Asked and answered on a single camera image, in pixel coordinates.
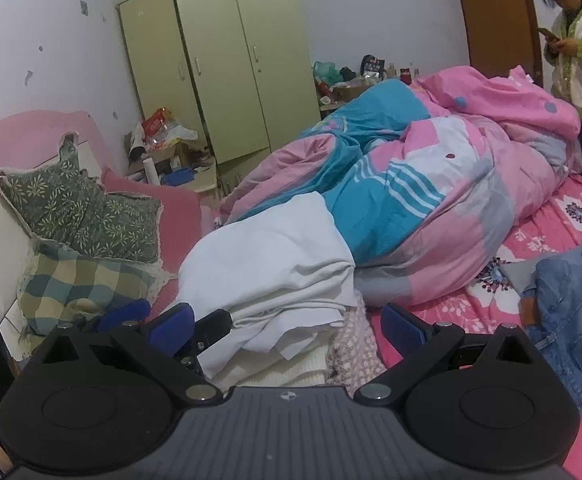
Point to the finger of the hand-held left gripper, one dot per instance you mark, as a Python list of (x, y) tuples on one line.
[(126, 312), (213, 327)]

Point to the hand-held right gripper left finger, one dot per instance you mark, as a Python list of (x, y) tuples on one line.
[(173, 330)]

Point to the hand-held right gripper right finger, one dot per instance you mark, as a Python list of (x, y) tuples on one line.
[(401, 327)]

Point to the white sweatshirt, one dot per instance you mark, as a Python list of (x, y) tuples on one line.
[(281, 270)]

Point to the pink clothes pile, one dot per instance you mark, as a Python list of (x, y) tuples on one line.
[(421, 170)]

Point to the pink checked knit garment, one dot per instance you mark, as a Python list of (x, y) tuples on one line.
[(356, 340)]

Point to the yellow teal checked pillow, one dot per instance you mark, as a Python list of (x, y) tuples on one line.
[(81, 285)]

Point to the cream knit garment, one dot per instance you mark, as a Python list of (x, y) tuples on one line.
[(281, 367)]

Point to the pink pillow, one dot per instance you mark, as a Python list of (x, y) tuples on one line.
[(181, 220)]

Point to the green floral pillow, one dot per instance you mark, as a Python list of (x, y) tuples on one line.
[(81, 210)]

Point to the white bottle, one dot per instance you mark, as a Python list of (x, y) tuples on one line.
[(151, 170)]

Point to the blue box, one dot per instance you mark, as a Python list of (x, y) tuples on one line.
[(178, 176)]

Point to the cream nightstand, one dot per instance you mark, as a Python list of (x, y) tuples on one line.
[(201, 180)]

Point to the pink floral blanket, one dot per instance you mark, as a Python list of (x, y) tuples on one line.
[(536, 230)]

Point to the cardboard box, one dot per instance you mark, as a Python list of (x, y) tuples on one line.
[(351, 91), (181, 152)]

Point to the blue jeans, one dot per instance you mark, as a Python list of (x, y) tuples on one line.
[(571, 320)]

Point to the clear plastic bag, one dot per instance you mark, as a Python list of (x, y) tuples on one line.
[(178, 135)]

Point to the red snack bag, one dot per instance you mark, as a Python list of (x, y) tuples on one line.
[(156, 120)]

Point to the dark printed package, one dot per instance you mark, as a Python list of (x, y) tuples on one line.
[(373, 66)]

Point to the green plastic bag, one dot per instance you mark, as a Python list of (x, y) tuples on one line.
[(327, 72)]

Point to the pale green wardrobe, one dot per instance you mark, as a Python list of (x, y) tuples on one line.
[(221, 60)]

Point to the brown wooden door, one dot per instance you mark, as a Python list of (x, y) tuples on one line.
[(501, 15)]

